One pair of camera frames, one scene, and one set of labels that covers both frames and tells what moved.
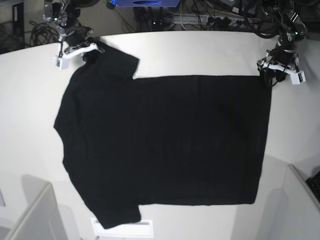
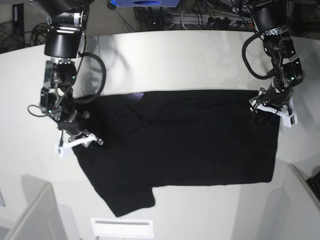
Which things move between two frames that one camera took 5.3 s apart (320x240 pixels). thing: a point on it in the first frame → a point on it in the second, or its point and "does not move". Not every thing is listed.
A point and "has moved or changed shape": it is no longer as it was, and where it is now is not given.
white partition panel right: [294, 210] does not move
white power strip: [207, 19] does not move
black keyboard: [313, 183] does not move
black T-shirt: [128, 140] has moved or changed shape
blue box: [147, 3] does not move
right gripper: [279, 58] → [272, 99]
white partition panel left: [42, 220] does not move
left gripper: [74, 41] → [74, 125]
